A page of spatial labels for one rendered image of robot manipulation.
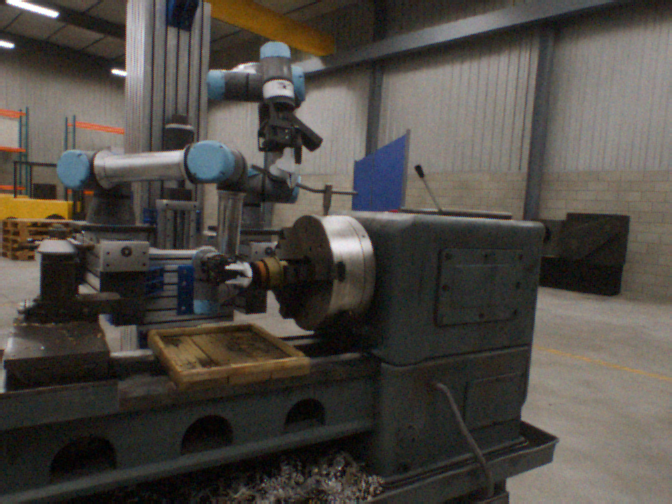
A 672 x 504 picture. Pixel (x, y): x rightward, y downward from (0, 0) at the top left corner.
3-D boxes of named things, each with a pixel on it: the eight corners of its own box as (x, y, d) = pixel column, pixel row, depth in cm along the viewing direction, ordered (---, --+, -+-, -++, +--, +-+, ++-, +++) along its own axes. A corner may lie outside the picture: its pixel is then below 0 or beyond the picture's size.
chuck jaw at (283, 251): (307, 266, 134) (297, 232, 140) (315, 257, 130) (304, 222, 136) (271, 267, 128) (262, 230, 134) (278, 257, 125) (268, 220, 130)
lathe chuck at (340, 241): (301, 307, 150) (312, 208, 144) (356, 346, 124) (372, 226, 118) (275, 309, 145) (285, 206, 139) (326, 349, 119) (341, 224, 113)
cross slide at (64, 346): (91, 321, 124) (91, 304, 124) (110, 374, 88) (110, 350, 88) (14, 326, 116) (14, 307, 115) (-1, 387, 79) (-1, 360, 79)
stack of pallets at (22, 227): (65, 254, 1010) (66, 219, 1004) (88, 258, 963) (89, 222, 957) (-2, 256, 904) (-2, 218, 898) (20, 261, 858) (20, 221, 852)
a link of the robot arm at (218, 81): (232, 60, 166) (204, 60, 121) (264, 62, 167) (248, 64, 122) (232, 95, 170) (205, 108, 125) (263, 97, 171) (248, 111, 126)
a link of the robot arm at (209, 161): (85, 193, 155) (246, 184, 146) (51, 190, 140) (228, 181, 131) (82, 155, 154) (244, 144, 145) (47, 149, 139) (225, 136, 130)
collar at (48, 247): (76, 251, 111) (76, 238, 111) (78, 255, 104) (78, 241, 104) (36, 251, 107) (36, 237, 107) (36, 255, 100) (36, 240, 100)
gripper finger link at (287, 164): (274, 186, 111) (271, 149, 112) (297, 188, 114) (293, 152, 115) (279, 181, 108) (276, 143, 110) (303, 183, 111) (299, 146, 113)
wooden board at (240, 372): (253, 335, 143) (254, 322, 143) (310, 374, 112) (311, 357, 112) (147, 344, 127) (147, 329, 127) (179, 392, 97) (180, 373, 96)
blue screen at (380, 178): (330, 269, 1030) (336, 158, 1010) (366, 270, 1041) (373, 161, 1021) (366, 309, 623) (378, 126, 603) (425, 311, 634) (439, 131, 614)
